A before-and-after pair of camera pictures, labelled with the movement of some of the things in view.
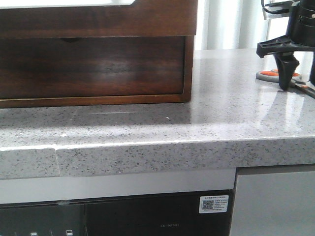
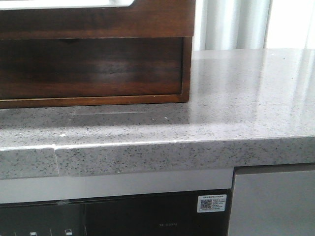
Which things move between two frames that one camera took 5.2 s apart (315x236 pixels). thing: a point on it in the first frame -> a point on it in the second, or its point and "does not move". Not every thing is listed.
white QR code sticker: [210, 204] does not move
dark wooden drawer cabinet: [138, 54] does not move
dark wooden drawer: [142, 17] -> [93, 44]
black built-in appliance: [171, 215] does not move
